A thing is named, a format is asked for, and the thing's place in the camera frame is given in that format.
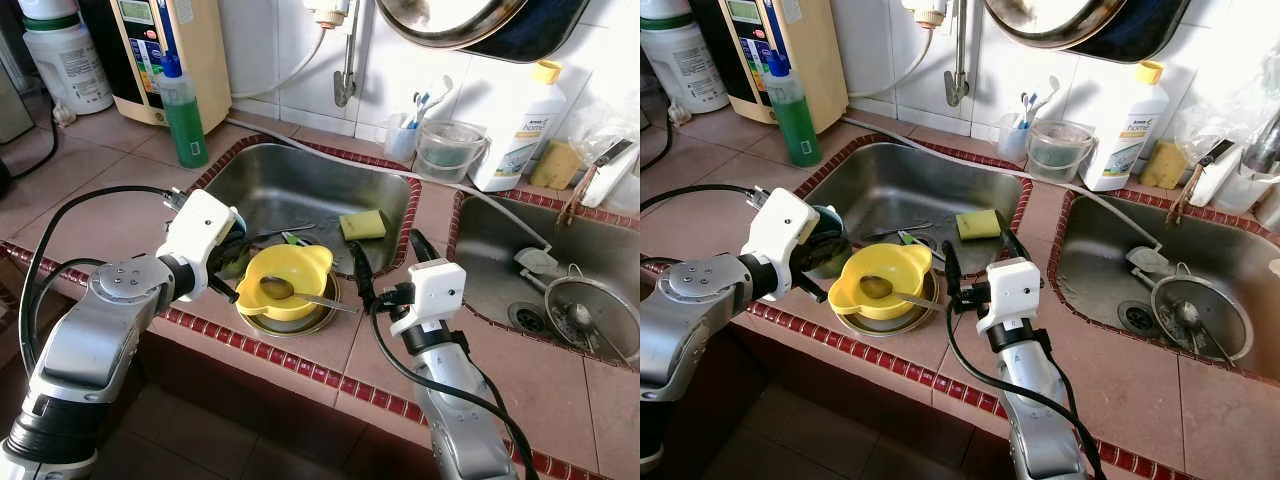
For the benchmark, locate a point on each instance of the yellow sponge cloth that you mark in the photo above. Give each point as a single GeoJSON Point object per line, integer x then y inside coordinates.
{"type": "Point", "coordinates": [1165, 166]}
{"type": "Point", "coordinates": [555, 166]}

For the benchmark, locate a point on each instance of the shallow steel bowl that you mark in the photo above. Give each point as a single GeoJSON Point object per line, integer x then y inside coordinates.
{"type": "Point", "coordinates": [300, 330]}
{"type": "Point", "coordinates": [900, 330]}

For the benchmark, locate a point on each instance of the clear plastic cup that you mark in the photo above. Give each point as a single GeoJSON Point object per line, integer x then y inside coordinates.
{"type": "Point", "coordinates": [400, 142]}
{"type": "Point", "coordinates": [1013, 142]}

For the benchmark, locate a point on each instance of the cream water ioniser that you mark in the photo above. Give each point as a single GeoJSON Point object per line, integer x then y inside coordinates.
{"type": "Point", "coordinates": [205, 50]}
{"type": "Point", "coordinates": [825, 55]}

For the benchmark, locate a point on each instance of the dark blue pan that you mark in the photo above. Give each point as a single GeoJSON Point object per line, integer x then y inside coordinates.
{"type": "Point", "coordinates": [1155, 38]}
{"type": "Point", "coordinates": [550, 38]}

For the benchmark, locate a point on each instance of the clear plastic bucket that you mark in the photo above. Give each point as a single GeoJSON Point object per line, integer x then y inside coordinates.
{"type": "Point", "coordinates": [1060, 160]}
{"type": "Point", "coordinates": [450, 160]}

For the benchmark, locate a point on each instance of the white plastic container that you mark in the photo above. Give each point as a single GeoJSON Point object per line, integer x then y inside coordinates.
{"type": "Point", "coordinates": [1218, 185]}
{"type": "Point", "coordinates": [610, 188]}

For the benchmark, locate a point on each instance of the yellow green dish sponge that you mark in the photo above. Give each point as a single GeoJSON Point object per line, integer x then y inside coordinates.
{"type": "Point", "coordinates": [362, 226]}
{"type": "Point", "coordinates": [978, 225]}

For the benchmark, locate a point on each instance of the large white jug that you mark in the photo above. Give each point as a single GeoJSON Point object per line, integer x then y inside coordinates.
{"type": "Point", "coordinates": [65, 65]}
{"type": "Point", "coordinates": [680, 65]}

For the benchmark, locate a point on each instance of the large steel wok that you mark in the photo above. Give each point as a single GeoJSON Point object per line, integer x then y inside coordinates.
{"type": "Point", "coordinates": [1050, 25]}
{"type": "Point", "coordinates": [440, 25]}

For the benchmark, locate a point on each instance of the clear plastic bag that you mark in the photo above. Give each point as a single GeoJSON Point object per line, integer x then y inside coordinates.
{"type": "Point", "coordinates": [1220, 120]}
{"type": "Point", "coordinates": [600, 125]}

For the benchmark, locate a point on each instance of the steel spoon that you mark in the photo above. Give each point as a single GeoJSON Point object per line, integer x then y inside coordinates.
{"type": "Point", "coordinates": [877, 288]}
{"type": "Point", "coordinates": [275, 290]}

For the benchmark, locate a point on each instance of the white detergent bottle yellow cap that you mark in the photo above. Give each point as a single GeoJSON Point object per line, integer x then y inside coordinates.
{"type": "Point", "coordinates": [515, 140]}
{"type": "Point", "coordinates": [1122, 140]}

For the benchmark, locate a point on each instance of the green white utensil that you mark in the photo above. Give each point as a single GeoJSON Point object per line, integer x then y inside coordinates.
{"type": "Point", "coordinates": [295, 239]}
{"type": "Point", "coordinates": [910, 237]}

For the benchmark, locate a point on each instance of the dark teal cup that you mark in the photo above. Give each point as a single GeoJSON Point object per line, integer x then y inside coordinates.
{"type": "Point", "coordinates": [832, 225]}
{"type": "Point", "coordinates": [242, 250]}

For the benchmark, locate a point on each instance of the deep steel sink basin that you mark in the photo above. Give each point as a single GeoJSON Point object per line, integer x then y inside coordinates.
{"type": "Point", "coordinates": [490, 260]}
{"type": "Point", "coordinates": [1095, 260]}

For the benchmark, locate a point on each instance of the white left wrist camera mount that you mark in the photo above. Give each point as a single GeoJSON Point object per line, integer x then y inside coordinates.
{"type": "Point", "coordinates": [780, 235]}
{"type": "Point", "coordinates": [195, 235]}

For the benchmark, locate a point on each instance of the white blue toothbrush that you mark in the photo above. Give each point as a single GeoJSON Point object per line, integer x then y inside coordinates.
{"type": "Point", "coordinates": [432, 98]}
{"type": "Point", "coordinates": [1040, 98]}

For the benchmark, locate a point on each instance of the round sink drain strainer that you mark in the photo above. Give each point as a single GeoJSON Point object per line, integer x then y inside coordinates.
{"type": "Point", "coordinates": [1138, 318]}
{"type": "Point", "coordinates": [525, 318]}

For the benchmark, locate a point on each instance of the green dish soap bottle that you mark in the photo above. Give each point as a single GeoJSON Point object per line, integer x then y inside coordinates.
{"type": "Point", "coordinates": [797, 125]}
{"type": "Point", "coordinates": [185, 125]}

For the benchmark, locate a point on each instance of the small steel ladle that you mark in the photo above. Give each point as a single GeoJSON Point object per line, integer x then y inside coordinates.
{"type": "Point", "coordinates": [580, 320]}
{"type": "Point", "coordinates": [1190, 320]}

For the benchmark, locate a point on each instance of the steel wall faucet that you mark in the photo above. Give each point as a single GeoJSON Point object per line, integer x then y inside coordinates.
{"type": "Point", "coordinates": [957, 85]}
{"type": "Point", "coordinates": [345, 85]}

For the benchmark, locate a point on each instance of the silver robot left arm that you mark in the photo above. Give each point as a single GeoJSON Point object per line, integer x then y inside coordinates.
{"type": "Point", "coordinates": [690, 340]}
{"type": "Point", "coordinates": [90, 350]}

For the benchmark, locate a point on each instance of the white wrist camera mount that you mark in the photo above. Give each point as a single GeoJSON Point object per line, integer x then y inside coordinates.
{"type": "Point", "coordinates": [780, 235]}
{"type": "Point", "coordinates": [1012, 290]}
{"type": "Point", "coordinates": [435, 290]}
{"type": "Point", "coordinates": [195, 235]}

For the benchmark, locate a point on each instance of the wide steel sink basin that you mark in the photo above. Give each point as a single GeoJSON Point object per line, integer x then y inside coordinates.
{"type": "Point", "coordinates": [895, 190]}
{"type": "Point", "coordinates": [290, 190]}

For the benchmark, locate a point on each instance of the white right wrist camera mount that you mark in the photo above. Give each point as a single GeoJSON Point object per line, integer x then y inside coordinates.
{"type": "Point", "coordinates": [435, 290]}
{"type": "Point", "coordinates": [1012, 290]}

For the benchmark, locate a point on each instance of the yellow plastic bowl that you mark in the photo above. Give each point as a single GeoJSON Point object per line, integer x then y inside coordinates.
{"type": "Point", "coordinates": [900, 262]}
{"type": "Point", "coordinates": [300, 265]}

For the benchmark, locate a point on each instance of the steel utensil bundle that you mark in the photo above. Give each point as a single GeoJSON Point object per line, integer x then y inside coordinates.
{"type": "Point", "coordinates": [1262, 150]}

